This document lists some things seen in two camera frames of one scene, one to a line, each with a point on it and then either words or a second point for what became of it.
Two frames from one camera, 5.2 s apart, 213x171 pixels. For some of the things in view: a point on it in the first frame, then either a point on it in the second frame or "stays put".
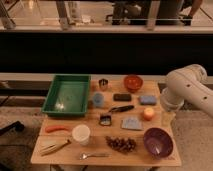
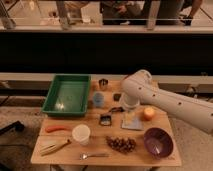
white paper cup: x=81 y=133 stays put
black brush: x=105 y=120 stays put
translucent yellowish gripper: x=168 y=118 to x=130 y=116
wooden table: x=125 y=125 stays put
